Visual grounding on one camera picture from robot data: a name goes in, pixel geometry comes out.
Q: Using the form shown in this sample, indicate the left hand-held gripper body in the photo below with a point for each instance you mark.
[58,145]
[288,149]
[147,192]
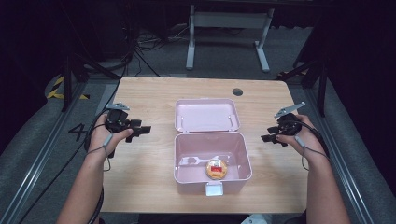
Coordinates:
[116,119]

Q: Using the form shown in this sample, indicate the pink plastic box with lid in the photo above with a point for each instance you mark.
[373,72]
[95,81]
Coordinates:
[211,124]

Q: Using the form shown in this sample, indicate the clear plastic spoon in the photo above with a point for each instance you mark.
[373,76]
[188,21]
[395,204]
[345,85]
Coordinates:
[190,160]

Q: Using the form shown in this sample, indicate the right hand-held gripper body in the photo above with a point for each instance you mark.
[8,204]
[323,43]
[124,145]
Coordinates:
[288,124]

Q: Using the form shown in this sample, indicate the black tripod stand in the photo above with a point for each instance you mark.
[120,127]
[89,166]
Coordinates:
[76,67]
[314,77]

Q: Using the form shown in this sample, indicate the white metal table frame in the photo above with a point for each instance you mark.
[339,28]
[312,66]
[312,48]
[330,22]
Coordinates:
[229,20]

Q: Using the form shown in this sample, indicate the person's right hand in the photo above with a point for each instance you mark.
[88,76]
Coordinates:
[306,137]

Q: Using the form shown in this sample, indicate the round orange jelly cup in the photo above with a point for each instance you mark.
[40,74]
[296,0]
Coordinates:
[216,169]

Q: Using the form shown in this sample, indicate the yellow black floor tape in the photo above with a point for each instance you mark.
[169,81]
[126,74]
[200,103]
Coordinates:
[57,91]

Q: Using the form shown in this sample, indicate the dark round table grommet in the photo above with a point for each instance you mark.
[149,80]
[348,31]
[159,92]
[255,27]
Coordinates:
[237,91]

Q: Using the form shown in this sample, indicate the grey metal floor rail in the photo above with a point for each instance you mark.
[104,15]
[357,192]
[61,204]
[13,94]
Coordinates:
[37,161]
[348,155]

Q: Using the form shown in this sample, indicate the person's left hand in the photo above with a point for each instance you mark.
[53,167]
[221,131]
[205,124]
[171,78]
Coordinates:
[101,137]

